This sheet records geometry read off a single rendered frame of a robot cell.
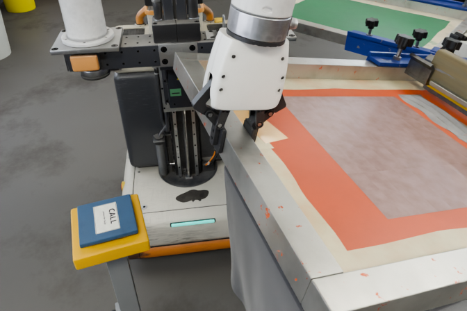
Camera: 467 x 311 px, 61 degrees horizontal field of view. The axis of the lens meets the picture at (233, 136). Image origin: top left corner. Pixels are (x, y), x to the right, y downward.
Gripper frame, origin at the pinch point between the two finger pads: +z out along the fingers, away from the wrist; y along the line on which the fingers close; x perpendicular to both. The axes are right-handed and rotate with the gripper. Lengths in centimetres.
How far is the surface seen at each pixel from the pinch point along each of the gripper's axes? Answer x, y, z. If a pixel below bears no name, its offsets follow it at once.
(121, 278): -9.9, 12.8, 40.6
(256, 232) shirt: -1.8, -10.0, 23.3
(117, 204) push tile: -14.6, 13.7, 24.5
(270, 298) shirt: 5.6, -12.2, 33.7
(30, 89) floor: -269, 46, 130
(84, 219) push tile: -12.9, 19.7, 25.7
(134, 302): -10, 10, 49
